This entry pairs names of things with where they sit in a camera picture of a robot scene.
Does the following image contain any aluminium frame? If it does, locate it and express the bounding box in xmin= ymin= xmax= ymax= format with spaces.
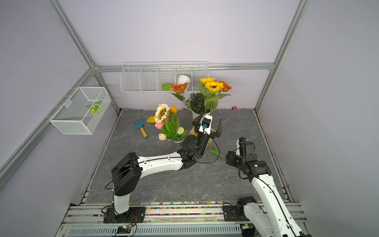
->
xmin=1 ymin=1 xmax=309 ymax=188

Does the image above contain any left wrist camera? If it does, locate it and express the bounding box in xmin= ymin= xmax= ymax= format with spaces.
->
xmin=199 ymin=114 xmax=213 ymax=135

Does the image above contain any yellow gerbera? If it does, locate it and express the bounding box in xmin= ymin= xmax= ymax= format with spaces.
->
xmin=196 ymin=78 xmax=217 ymax=97

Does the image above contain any white empty pot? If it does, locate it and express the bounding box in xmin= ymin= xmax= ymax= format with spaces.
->
xmin=177 ymin=75 xmax=191 ymax=85

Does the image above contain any white tulip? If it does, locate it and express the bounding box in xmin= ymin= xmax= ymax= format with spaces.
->
xmin=176 ymin=127 xmax=187 ymax=140

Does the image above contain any yellow fluted vase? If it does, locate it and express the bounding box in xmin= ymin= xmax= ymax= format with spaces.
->
xmin=189 ymin=126 xmax=216 ymax=149

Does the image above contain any yellow sunflower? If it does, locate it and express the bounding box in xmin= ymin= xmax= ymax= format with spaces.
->
xmin=201 ymin=78 xmax=225 ymax=114

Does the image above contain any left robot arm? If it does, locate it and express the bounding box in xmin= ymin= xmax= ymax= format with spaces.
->
xmin=104 ymin=114 xmax=222 ymax=223

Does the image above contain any green toy shovel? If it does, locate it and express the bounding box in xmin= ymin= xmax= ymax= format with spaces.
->
xmin=161 ymin=84 xmax=172 ymax=91

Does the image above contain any pink tulip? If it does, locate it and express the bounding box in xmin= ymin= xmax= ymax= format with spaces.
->
xmin=155 ymin=122 xmax=176 ymax=136
xmin=159 ymin=133 xmax=177 ymax=141

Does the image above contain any long white wire basket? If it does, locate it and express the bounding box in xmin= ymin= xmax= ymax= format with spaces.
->
xmin=120 ymin=61 xmax=209 ymax=94

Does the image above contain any small white wire basket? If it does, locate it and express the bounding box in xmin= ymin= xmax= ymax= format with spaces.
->
xmin=49 ymin=87 xmax=111 ymax=135

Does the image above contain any orange tulip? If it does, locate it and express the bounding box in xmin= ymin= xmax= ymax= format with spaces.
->
xmin=170 ymin=106 xmax=178 ymax=114

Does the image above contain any orange gerbera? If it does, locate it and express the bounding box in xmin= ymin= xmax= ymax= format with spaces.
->
xmin=218 ymin=81 xmax=232 ymax=99
xmin=169 ymin=83 xmax=193 ymax=120

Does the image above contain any cream gerbera flower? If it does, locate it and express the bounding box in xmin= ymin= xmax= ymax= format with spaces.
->
xmin=154 ymin=104 xmax=182 ymax=127

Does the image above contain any yellow toy shovel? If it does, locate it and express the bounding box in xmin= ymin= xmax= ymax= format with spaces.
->
xmin=147 ymin=116 xmax=156 ymax=123

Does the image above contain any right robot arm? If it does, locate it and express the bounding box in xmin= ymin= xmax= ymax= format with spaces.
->
xmin=226 ymin=137 xmax=310 ymax=237

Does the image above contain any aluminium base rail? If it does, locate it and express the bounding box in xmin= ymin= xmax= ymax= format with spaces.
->
xmin=56 ymin=202 xmax=309 ymax=237

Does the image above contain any potted green plant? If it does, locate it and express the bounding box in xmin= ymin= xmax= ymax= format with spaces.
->
xmin=187 ymin=93 xmax=211 ymax=120

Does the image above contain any clear glass vase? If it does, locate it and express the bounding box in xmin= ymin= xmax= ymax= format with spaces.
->
xmin=171 ymin=131 xmax=187 ymax=148

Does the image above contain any blue toy rake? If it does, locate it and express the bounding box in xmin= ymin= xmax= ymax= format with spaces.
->
xmin=133 ymin=119 xmax=148 ymax=139

